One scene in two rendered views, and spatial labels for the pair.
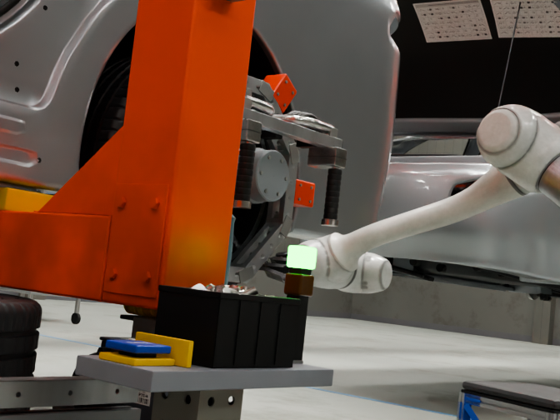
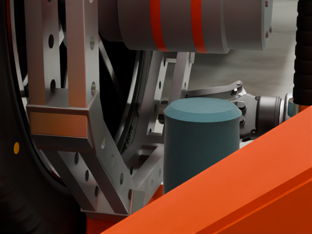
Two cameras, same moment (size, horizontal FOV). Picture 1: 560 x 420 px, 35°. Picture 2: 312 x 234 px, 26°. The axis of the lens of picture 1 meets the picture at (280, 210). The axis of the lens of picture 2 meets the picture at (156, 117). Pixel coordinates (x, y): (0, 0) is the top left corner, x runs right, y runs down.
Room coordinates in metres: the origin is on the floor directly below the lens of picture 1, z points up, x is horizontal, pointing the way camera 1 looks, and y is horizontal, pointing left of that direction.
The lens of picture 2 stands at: (1.47, 0.52, 0.93)
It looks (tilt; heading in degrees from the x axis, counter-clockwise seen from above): 15 degrees down; 334
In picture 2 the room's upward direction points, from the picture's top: straight up
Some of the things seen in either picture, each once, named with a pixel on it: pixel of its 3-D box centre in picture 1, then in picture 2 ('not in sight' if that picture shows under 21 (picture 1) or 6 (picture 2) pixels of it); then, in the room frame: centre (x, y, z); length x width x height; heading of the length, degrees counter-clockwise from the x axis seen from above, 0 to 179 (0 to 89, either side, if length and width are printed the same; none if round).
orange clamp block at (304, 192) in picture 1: (295, 192); not in sight; (2.53, -0.04, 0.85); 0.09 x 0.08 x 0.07; 140
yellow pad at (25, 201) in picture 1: (15, 202); not in sight; (1.98, 0.59, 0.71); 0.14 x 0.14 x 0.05; 50
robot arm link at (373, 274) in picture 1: (359, 272); not in sight; (2.23, -0.21, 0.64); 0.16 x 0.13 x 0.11; 50
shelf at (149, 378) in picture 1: (214, 371); not in sight; (1.46, 0.08, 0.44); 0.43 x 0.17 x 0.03; 140
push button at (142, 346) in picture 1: (137, 350); not in sight; (1.33, 0.19, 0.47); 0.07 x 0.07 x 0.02; 50
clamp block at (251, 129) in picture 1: (240, 131); not in sight; (2.02, 0.11, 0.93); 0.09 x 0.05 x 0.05; 50
